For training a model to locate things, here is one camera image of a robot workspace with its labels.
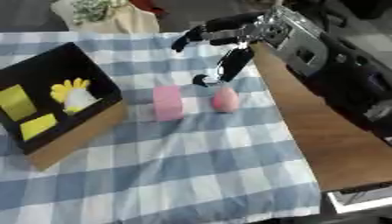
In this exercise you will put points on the cardboard box with black inside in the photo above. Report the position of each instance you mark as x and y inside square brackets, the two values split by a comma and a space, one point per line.
[56, 102]

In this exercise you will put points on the white tray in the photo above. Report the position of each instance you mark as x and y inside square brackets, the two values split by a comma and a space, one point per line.
[360, 199]

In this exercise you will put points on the yellow and white soft toy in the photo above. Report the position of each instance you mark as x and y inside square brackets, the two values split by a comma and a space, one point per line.
[74, 94]

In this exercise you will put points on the pink rectangular block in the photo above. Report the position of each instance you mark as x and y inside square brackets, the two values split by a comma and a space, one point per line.
[168, 102]

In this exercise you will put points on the small yellow block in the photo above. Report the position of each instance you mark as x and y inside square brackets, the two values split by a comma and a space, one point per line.
[37, 126]

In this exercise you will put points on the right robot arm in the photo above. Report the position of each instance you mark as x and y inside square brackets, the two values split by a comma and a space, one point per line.
[326, 67]

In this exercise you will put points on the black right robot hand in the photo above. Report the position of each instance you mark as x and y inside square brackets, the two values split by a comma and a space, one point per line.
[232, 62]

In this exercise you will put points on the large yellow block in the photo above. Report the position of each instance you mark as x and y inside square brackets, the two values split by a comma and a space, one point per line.
[16, 102]

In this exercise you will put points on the pink egg-shaped toy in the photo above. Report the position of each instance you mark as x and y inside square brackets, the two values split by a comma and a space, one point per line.
[225, 99]

